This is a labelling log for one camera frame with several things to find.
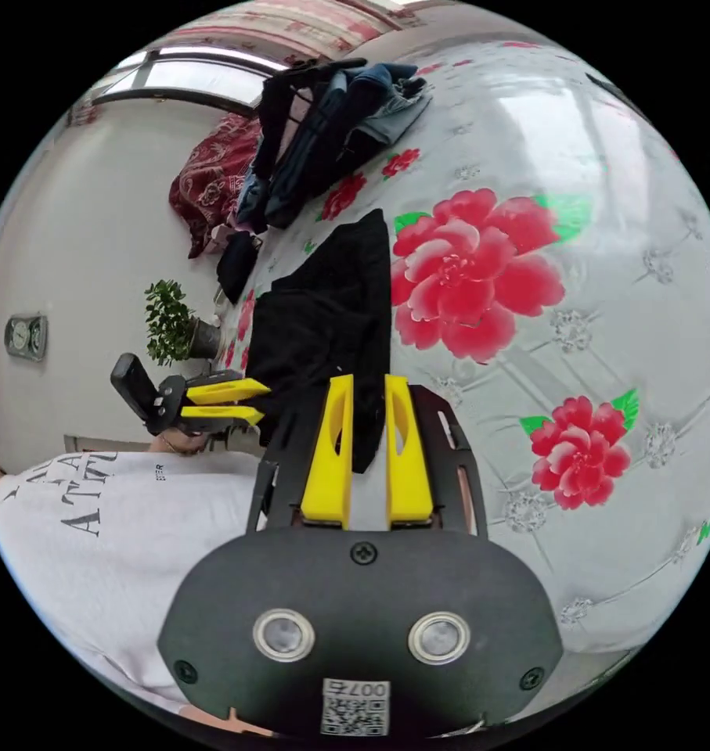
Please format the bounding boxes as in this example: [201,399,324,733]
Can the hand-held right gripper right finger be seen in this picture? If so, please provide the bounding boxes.
[384,374,434,528]

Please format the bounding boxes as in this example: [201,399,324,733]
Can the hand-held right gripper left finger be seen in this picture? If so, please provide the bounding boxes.
[300,373,355,531]

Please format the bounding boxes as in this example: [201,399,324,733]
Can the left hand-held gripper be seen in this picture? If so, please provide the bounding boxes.
[145,369,272,439]

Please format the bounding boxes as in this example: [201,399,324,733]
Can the black pants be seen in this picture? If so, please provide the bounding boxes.
[246,208,393,475]

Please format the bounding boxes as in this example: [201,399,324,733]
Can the person's left hand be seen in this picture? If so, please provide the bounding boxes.
[152,431,210,457]

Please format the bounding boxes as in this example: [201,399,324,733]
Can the potted green plant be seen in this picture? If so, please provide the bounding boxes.
[142,278,224,368]

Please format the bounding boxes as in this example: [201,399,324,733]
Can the person's body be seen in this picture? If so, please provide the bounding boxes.
[0,448,273,714]

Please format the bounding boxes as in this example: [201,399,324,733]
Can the bed with floral sheet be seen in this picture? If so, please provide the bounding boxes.
[213,38,710,676]

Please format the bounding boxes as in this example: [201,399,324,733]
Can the maroon patterned pillow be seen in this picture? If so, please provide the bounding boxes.
[168,112,265,259]

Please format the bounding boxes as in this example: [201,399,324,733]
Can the pile of clothes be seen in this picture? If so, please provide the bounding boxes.
[216,57,435,304]

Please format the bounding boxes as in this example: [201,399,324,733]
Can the window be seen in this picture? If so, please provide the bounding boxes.
[67,45,291,128]

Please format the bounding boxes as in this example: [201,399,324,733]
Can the pink floral curtain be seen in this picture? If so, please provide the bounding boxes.
[172,0,426,59]

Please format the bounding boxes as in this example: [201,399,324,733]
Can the silver wall clock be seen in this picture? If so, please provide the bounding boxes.
[3,314,49,363]

